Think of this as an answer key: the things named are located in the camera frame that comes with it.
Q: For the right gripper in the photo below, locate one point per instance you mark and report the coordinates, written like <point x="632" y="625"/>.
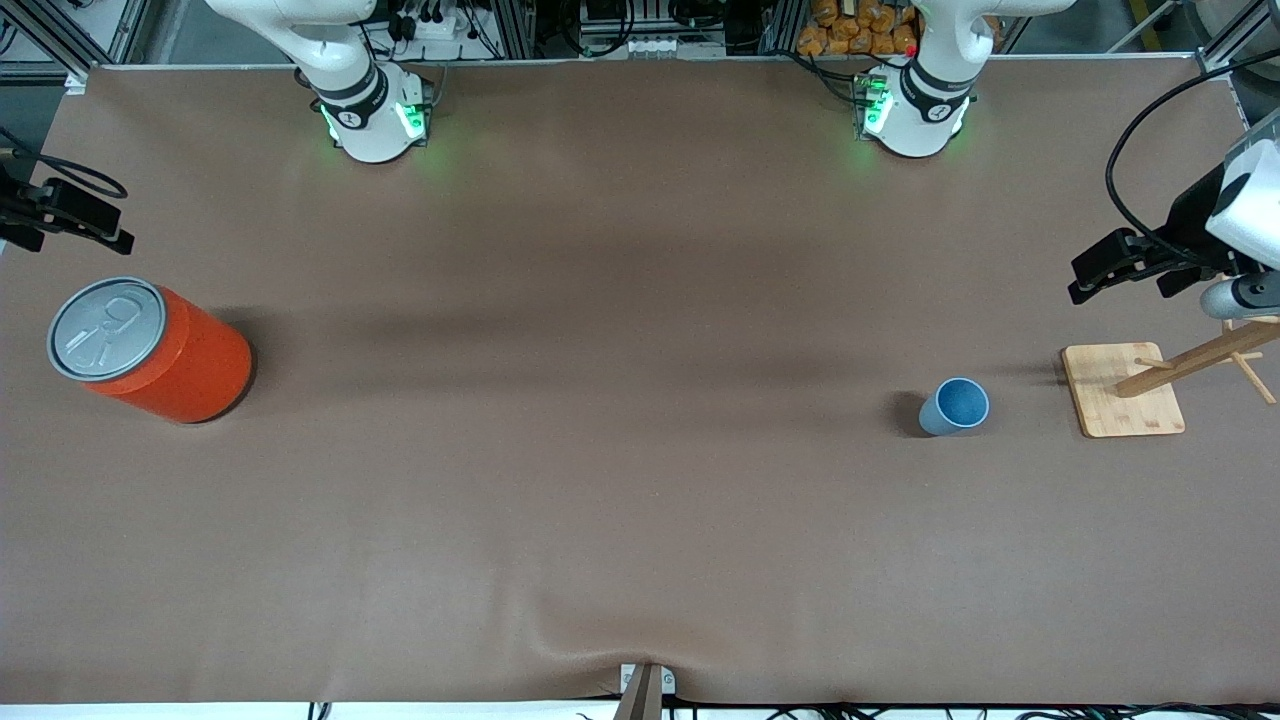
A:
<point x="20" y="212"/>

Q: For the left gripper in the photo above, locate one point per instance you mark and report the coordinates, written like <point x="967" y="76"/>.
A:
<point x="1190" y="222"/>

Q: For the light blue plastic cup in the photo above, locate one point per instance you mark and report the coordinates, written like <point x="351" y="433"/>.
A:
<point x="960" y="405"/>

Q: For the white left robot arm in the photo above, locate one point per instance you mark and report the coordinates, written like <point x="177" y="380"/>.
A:
<point x="915" y="115"/>

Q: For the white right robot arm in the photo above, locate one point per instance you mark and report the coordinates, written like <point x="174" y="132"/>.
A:
<point x="370" y="120"/>

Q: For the wooden cup rack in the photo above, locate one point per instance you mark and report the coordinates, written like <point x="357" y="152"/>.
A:
<point x="1120" y="400"/>

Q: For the orange can with silver lid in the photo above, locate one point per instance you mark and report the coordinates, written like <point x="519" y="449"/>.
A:
<point x="190" y="360"/>

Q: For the bag of orange snacks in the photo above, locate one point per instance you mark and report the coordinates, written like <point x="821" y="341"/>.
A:
<point x="850" y="30"/>

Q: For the white power strip with plugs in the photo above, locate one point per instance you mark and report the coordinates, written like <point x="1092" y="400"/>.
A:
<point x="440" y="28"/>

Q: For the brown table cover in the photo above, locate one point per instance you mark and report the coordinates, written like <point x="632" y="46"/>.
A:
<point x="640" y="400"/>

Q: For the small white connector strip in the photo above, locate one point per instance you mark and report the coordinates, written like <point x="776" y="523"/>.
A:
<point x="655" y="46"/>

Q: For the aluminium frame profile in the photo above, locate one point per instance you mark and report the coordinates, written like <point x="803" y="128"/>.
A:
<point x="60" y="40"/>
<point x="780" y="25"/>
<point x="1250" y="28"/>
<point x="515" y="30"/>

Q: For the silver metal table bracket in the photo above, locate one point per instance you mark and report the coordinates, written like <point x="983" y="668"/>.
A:
<point x="668" y="682"/>

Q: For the grey camera mount pole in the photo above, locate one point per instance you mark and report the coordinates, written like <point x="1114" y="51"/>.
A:
<point x="640" y="700"/>

